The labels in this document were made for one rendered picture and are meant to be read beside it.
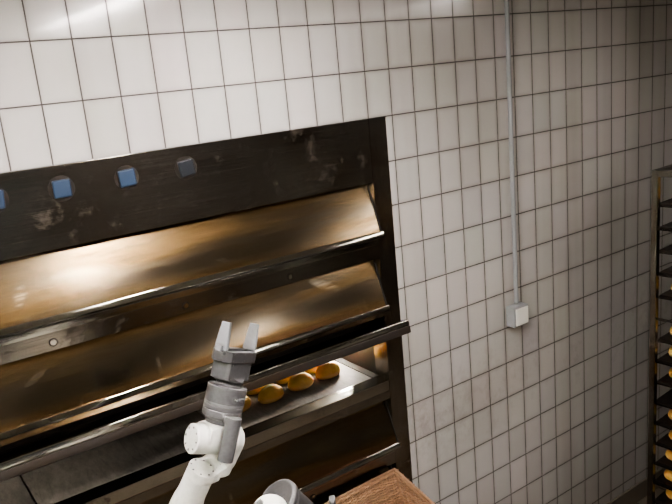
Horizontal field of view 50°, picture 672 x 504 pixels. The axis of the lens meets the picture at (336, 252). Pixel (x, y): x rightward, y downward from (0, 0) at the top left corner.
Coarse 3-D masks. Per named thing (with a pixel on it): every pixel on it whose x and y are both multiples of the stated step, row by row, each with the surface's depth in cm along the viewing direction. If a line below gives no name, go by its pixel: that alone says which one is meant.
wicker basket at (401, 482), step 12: (372, 480) 257; (384, 480) 260; (396, 480) 263; (408, 480) 258; (348, 492) 251; (360, 492) 254; (372, 492) 257; (384, 492) 260; (396, 492) 262; (408, 492) 259; (420, 492) 253
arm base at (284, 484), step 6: (282, 480) 156; (288, 480) 156; (270, 486) 157; (276, 486) 156; (282, 486) 155; (288, 486) 154; (294, 486) 154; (264, 492) 157; (270, 492) 156; (276, 492) 155; (282, 492) 154; (288, 492) 153; (294, 492) 152; (288, 498) 152; (294, 498) 151
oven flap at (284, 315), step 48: (288, 288) 231; (336, 288) 241; (144, 336) 205; (192, 336) 212; (240, 336) 220; (288, 336) 228; (0, 384) 184; (48, 384) 190; (96, 384) 196; (144, 384) 203; (0, 432) 182
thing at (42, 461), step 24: (384, 336) 235; (312, 360) 220; (264, 384) 211; (144, 408) 204; (192, 408) 198; (72, 432) 195; (120, 432) 188; (0, 456) 186; (48, 456) 178; (0, 480) 172
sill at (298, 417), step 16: (368, 384) 257; (384, 384) 258; (320, 400) 248; (336, 400) 247; (352, 400) 250; (288, 416) 239; (304, 416) 239; (320, 416) 243; (256, 432) 230; (272, 432) 233; (160, 464) 216; (176, 464) 216; (128, 480) 209; (144, 480) 210; (160, 480) 212; (80, 496) 203; (96, 496) 203; (112, 496) 205; (128, 496) 207
